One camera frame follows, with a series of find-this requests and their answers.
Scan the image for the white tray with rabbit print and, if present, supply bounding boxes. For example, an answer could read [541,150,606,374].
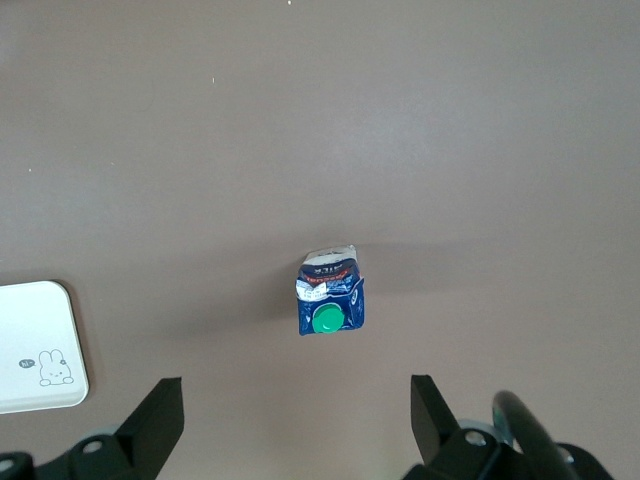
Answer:
[0,279,91,416]

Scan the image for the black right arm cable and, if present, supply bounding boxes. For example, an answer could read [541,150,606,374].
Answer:
[491,390,574,480]

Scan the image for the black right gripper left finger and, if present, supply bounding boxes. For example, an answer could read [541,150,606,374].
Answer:
[29,377,186,480]

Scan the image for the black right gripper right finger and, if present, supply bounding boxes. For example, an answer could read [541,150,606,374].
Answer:
[403,374,506,480]

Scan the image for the blue milk carton green cap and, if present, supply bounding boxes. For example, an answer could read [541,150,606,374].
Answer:
[293,243,367,338]

